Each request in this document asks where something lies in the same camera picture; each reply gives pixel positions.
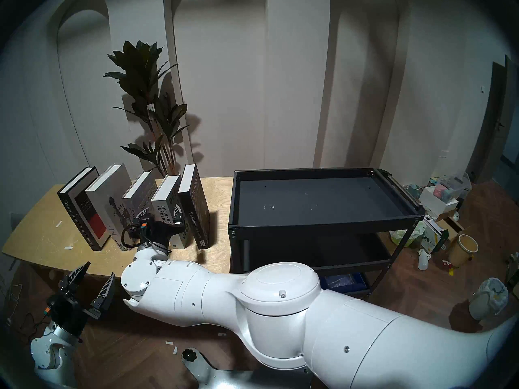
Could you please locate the white square box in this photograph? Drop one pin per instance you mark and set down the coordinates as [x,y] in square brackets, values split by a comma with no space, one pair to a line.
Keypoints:
[436,204]

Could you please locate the beige round bucket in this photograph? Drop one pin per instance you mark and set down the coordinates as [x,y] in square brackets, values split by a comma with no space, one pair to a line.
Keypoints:
[462,252]

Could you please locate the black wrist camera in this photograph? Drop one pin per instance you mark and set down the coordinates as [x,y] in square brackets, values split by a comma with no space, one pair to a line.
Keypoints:
[146,225]
[52,304]

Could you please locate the black Fashion book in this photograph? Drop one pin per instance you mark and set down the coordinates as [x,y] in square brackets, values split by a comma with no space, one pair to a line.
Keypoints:
[196,206]

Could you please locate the blue plastic bin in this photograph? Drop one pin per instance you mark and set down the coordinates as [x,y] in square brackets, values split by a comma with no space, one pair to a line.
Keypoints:
[344,281]

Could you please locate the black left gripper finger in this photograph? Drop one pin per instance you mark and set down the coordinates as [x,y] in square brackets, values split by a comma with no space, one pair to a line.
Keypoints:
[75,279]
[104,293]

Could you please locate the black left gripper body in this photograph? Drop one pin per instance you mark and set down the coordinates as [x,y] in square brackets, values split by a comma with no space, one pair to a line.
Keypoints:
[69,313]

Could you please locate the grey Discontent book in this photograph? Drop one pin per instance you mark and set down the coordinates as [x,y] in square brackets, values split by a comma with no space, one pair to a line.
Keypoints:
[140,193]

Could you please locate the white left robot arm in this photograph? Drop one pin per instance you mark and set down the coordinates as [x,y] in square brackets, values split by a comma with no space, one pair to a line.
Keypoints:
[50,351]

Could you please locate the light wooden table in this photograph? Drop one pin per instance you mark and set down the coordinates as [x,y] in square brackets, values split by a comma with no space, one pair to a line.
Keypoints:
[40,238]

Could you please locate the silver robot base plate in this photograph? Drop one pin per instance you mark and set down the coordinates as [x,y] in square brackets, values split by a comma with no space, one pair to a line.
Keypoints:
[219,380]

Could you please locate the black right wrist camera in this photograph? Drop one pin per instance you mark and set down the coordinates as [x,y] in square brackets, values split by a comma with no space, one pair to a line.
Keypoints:
[146,225]

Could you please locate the small red yellow item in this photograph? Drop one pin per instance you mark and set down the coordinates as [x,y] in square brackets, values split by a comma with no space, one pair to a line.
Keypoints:
[448,266]

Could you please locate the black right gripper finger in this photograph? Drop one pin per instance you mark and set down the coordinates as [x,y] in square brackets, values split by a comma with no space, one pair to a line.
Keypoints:
[178,216]
[145,213]

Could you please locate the black three-tier shelf cart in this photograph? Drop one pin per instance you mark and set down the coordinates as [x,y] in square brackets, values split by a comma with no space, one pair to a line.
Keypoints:
[316,197]

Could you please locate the brown cardboard box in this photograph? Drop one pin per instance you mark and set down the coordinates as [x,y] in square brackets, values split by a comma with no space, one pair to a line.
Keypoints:
[454,227]

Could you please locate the tall dark green plant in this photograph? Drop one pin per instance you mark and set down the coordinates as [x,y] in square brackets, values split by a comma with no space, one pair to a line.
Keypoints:
[138,68]

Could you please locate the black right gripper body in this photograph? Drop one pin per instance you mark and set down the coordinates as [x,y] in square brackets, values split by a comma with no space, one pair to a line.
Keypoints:
[162,235]

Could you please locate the white Design Hotels Yearbook book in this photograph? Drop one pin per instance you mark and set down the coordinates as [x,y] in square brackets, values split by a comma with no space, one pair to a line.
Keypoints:
[164,201]

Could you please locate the light green plastic bag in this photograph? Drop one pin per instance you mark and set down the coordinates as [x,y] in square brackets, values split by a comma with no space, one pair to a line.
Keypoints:
[405,236]

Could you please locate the teal mug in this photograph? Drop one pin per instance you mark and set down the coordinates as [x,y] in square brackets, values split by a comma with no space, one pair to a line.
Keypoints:
[413,191]

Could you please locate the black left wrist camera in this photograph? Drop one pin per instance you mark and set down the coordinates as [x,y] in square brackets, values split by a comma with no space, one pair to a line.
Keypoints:
[52,304]

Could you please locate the green and white carton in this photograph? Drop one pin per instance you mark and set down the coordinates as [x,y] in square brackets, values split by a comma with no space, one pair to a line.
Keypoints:
[434,236]

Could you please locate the black base knob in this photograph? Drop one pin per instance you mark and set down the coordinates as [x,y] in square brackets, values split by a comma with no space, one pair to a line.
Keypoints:
[189,355]

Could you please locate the grey Statue of Liberty book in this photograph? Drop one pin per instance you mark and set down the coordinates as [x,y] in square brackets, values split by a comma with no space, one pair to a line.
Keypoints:
[107,193]

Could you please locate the white spray bottle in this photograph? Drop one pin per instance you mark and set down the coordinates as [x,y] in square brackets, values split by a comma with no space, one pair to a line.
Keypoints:
[423,261]

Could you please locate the white bin with bag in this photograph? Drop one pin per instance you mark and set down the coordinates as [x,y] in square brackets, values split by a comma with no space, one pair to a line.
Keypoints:
[488,297]

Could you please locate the black Crime and Punishment book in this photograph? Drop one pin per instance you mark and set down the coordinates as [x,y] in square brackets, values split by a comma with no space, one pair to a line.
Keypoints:
[81,214]

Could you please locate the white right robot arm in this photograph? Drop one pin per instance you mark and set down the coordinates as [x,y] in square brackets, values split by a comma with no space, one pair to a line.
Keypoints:
[284,311]

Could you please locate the dark grey door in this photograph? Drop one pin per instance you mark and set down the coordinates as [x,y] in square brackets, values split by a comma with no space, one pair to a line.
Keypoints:
[496,120]

